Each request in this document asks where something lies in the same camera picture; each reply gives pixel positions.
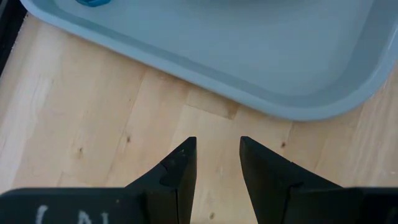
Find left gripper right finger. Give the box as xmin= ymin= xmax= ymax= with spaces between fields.
xmin=239 ymin=136 xmax=398 ymax=224

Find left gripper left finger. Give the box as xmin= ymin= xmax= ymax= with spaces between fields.
xmin=0 ymin=136 xmax=198 ymax=224

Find teal faceted plastic cup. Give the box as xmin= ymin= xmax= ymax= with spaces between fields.
xmin=75 ymin=0 xmax=112 ymax=8

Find grey plastic tray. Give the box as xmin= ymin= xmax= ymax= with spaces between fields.
xmin=19 ymin=0 xmax=398 ymax=122

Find black aluminium table frame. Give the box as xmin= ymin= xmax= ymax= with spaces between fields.
xmin=0 ymin=0 xmax=28 ymax=77

